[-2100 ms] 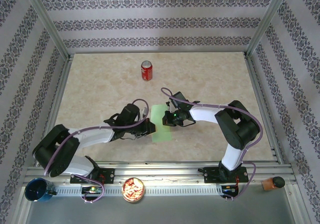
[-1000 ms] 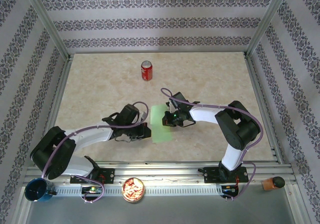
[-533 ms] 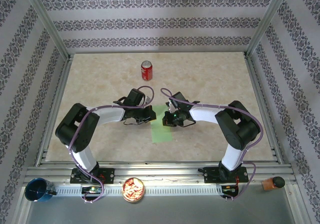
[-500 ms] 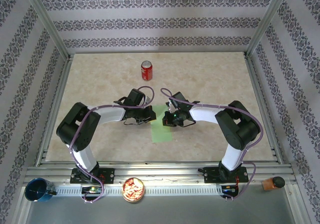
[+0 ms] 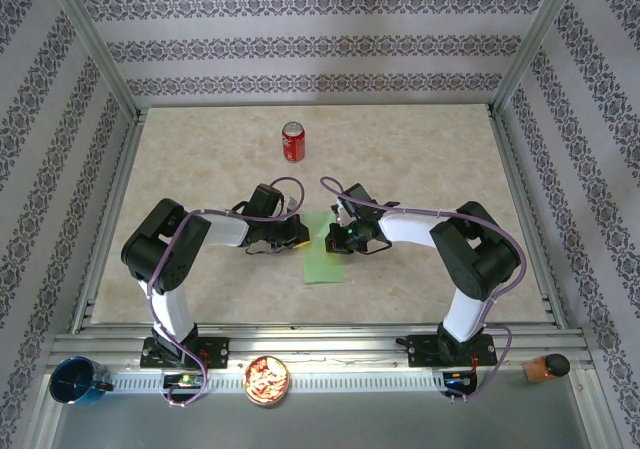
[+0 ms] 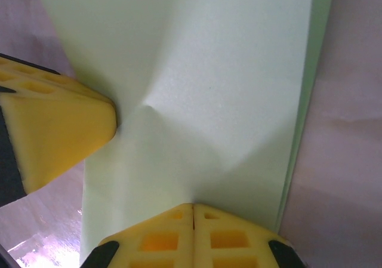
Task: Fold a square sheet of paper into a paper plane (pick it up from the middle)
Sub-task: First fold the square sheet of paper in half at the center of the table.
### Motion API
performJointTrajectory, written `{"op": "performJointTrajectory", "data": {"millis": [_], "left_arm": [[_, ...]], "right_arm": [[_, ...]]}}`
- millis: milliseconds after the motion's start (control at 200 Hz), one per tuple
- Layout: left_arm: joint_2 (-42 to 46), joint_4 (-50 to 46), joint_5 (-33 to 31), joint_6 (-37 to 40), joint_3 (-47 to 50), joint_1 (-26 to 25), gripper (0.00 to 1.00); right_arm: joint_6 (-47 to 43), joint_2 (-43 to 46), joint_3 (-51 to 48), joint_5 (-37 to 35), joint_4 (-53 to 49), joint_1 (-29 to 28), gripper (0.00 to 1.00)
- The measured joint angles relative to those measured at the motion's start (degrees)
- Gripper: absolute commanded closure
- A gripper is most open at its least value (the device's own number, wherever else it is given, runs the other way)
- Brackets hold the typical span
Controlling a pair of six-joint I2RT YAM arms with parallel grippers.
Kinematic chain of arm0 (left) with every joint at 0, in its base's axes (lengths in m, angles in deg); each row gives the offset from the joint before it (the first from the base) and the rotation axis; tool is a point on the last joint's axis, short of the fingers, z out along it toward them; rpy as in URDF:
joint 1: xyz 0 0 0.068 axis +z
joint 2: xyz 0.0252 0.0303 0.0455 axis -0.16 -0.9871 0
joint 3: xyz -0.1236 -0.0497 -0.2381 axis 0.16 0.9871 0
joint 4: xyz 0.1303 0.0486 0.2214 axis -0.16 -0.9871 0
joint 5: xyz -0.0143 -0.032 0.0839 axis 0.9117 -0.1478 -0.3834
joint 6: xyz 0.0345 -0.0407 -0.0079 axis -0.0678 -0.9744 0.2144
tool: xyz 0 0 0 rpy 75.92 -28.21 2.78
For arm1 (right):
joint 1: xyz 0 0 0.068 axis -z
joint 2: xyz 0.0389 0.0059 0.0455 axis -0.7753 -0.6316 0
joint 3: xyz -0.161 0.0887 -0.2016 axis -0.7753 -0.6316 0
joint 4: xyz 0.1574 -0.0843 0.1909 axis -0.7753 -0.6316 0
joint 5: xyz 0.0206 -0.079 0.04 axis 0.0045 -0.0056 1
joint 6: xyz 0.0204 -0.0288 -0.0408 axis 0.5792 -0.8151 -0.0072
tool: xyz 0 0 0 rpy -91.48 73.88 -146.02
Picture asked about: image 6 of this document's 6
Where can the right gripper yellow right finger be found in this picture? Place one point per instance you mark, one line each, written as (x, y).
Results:
(229, 244)

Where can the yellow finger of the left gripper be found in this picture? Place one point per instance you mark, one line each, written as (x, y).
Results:
(59, 130)
(44, 72)

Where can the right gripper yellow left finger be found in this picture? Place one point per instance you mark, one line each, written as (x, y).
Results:
(155, 244)

